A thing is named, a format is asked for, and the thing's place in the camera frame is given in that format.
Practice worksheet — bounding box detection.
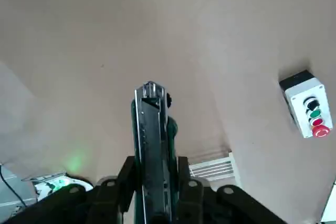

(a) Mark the black base power cable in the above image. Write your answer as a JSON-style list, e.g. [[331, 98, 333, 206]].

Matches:
[[0, 164, 27, 208]]

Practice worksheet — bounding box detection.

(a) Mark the white wire rack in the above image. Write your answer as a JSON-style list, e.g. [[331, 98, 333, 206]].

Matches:
[[188, 151, 243, 191]]

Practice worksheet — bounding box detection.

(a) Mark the white workbench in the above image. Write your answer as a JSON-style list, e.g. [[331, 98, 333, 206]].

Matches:
[[319, 178, 336, 224]]

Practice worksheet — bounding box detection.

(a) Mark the grey push-button control box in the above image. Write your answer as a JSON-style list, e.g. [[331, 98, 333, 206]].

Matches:
[[278, 69, 334, 139]]

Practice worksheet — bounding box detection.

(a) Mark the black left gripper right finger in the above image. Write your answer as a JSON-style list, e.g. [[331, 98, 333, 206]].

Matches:
[[173, 155, 288, 224]]

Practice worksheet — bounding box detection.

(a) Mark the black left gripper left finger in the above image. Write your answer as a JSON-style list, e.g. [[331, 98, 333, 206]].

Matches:
[[0, 155, 138, 224]]

